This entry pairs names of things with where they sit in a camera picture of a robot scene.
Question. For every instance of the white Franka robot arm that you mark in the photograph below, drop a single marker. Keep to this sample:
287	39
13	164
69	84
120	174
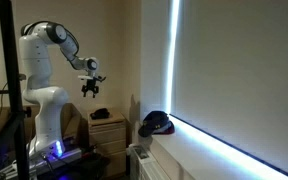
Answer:
37	60

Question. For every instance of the black cart top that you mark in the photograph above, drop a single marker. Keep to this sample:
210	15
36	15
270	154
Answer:
84	166

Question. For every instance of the black camera stand pole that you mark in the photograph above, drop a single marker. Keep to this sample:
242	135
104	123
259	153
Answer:
12	83

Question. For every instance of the red cap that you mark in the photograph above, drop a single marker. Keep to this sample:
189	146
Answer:
169	129

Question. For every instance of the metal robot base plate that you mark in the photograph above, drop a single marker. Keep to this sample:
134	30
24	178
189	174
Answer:
67	155

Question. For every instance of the grey roller blind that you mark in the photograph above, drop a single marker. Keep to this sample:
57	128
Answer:
244	76

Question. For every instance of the white radiator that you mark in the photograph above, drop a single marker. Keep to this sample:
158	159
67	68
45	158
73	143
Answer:
145	165

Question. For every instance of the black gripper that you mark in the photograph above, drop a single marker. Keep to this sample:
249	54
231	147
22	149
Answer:
90	85

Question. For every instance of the black object on cabinet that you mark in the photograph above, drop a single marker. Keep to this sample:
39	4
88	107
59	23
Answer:
100	114

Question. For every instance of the navy blue cap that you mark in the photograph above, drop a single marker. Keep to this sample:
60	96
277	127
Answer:
154	121

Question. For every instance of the brown wooden headboard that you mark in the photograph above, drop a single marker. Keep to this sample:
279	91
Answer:
71	121

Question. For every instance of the wooden drawer cabinet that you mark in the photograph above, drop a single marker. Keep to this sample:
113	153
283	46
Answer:
107	140

